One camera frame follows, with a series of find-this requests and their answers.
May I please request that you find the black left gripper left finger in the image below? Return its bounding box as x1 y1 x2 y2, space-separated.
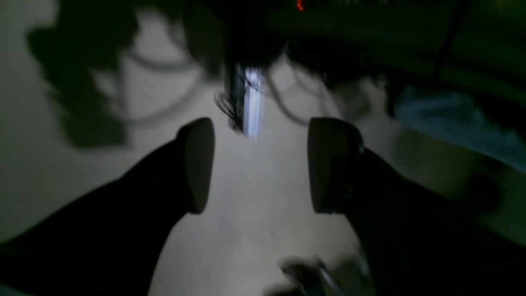
1 118 215 296

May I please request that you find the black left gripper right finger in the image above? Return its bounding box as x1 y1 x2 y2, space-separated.
308 118 526 296

